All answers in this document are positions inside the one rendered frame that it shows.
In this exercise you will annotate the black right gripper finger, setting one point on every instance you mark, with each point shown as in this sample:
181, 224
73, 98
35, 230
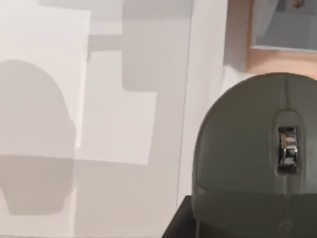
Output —
182, 220

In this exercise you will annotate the grey computer mouse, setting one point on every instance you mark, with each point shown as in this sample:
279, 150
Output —
237, 138

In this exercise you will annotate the shallow salmon-coloured box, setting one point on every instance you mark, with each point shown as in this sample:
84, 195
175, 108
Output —
272, 60

